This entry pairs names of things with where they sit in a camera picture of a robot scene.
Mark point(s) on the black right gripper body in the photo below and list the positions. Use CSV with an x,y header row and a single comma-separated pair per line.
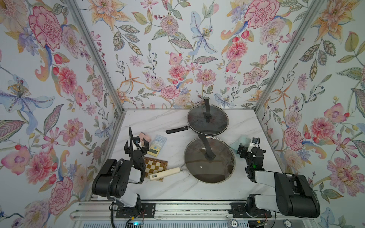
x,y
245,155

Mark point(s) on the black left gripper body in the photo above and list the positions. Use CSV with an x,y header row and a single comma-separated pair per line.
x,y
143,151

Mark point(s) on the mint green terry cloth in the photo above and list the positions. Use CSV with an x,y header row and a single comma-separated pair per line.
x,y
244,140

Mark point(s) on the glass pot lid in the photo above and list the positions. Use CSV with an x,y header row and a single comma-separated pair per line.
x,y
209,159
207,119

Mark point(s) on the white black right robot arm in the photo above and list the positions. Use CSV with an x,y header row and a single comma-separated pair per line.
x,y
293,194

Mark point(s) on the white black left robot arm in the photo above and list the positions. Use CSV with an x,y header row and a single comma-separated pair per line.
x,y
115,175

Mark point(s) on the wooden chessboard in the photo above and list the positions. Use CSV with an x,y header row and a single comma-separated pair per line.
x,y
154,166

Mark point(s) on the small pink toy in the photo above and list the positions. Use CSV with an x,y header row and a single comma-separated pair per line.
x,y
143,137

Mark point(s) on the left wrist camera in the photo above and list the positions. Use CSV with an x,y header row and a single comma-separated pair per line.
x,y
137,141

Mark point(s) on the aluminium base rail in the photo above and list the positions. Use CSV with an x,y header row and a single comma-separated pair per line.
x,y
183,214

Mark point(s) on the right aluminium corner post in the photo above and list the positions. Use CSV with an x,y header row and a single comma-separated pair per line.
x,y
303,27

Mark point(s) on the aluminium corner post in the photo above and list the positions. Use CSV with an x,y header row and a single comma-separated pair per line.
x,y
303,27
77,16

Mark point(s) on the left aluminium corner post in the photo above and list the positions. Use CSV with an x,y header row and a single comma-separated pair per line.
x,y
77,16

